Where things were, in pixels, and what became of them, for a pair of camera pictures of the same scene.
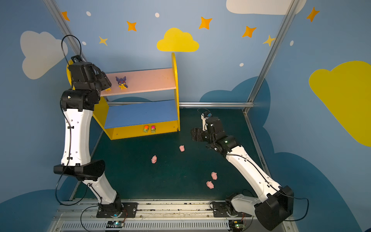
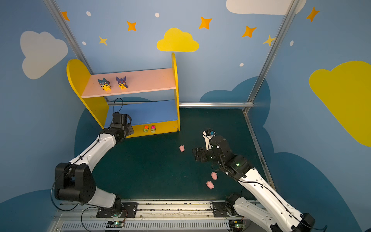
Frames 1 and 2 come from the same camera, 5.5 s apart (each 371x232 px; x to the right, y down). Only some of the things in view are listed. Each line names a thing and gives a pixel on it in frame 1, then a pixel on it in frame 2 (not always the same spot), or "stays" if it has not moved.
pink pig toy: x=209 y=184 stays
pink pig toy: x=214 y=175 stays
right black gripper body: x=200 y=135 to x=204 y=153
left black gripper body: x=102 y=80 to x=127 y=129
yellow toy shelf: x=122 y=120 stays
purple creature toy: x=121 y=82 stays
